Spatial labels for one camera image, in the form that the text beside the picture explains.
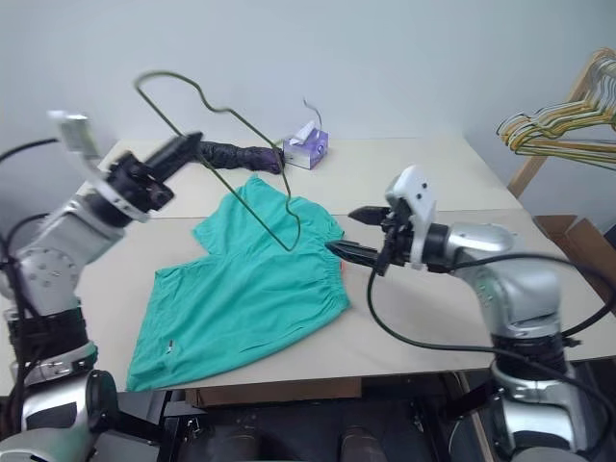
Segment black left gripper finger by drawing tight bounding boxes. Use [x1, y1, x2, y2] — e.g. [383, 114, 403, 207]
[145, 130, 204, 170]
[158, 138, 203, 184]

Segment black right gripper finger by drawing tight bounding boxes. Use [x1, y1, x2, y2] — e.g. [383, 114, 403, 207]
[346, 205, 387, 227]
[325, 240, 384, 270]

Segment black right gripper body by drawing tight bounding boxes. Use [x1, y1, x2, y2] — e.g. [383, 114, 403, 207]
[374, 203, 415, 278]

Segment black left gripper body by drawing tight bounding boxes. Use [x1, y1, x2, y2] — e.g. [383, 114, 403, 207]
[107, 151, 176, 216]

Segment green wire hanger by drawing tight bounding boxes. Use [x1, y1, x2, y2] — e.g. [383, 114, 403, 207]
[134, 70, 302, 253]

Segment teal green shorts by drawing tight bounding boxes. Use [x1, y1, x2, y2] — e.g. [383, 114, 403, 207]
[125, 174, 352, 393]

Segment wooden hanger rack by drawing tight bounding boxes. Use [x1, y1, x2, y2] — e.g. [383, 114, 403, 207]
[506, 47, 616, 199]

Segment dark purple rolled cloth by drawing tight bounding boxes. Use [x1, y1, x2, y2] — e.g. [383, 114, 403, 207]
[198, 140, 287, 175]

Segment purple tissue box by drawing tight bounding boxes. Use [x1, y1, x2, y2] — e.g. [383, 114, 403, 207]
[282, 128, 331, 171]

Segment white tissue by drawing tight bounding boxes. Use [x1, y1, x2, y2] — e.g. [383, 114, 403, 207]
[287, 97, 323, 145]

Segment open brown cardboard box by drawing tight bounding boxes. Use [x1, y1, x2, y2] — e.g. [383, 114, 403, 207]
[533, 214, 616, 315]

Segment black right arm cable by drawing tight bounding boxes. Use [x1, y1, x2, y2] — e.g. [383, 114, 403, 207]
[366, 252, 610, 382]

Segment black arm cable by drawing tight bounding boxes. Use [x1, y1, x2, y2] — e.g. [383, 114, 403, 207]
[366, 252, 610, 382]
[0, 137, 62, 420]

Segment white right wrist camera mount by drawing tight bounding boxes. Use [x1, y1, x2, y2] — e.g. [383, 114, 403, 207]
[383, 165, 440, 270]

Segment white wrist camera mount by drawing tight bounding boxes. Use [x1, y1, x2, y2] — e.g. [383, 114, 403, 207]
[46, 109, 151, 223]
[383, 165, 440, 270]

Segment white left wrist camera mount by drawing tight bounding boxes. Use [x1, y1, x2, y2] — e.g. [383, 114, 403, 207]
[46, 109, 151, 223]

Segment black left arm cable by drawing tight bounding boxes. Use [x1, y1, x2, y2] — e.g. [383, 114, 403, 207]
[0, 137, 62, 420]

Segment bundle of wire hangers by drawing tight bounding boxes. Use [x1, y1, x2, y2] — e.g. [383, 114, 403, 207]
[497, 47, 616, 172]

